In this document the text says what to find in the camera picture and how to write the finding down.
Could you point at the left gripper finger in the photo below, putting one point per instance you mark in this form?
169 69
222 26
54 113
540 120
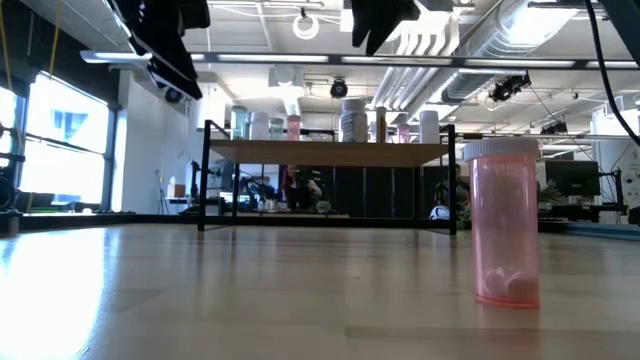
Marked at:
170 65

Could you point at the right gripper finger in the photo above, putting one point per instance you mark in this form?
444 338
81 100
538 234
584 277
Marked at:
372 22

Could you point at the teal translucent pill vial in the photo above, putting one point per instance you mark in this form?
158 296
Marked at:
238 125

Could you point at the large white square labelled bottle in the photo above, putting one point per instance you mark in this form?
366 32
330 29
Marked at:
353 122

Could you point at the green translucent pill vial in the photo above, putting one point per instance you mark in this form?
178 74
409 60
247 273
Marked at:
276 130

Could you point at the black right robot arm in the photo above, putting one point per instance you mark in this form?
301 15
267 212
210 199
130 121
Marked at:
625 22

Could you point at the wooden shelf with black legs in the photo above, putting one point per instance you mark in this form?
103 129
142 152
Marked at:
325 152

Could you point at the overhead beam with light strips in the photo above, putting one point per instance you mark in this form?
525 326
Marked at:
400 61

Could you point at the white ceiling lamp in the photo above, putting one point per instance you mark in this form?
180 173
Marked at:
107 56

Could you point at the white ceiling pipes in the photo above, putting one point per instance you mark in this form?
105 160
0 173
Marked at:
400 85

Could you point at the brown cardboard box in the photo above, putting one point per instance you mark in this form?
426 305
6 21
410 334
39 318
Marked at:
176 191

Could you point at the large bright window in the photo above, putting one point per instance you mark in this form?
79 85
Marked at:
60 150

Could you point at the black track spotlights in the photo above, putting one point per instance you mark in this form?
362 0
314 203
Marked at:
505 90

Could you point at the person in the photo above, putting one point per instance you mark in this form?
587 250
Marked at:
300 190

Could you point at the small room plant pot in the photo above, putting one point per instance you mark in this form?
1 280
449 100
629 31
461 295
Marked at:
323 206

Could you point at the black white ball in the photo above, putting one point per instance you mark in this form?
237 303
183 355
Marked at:
440 212

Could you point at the black computer monitor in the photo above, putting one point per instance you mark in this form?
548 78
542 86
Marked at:
572 177

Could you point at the black round ceiling camera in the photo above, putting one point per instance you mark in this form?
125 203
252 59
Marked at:
338 89

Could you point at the silver ventilation duct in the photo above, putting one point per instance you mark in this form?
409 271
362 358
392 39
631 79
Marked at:
480 50

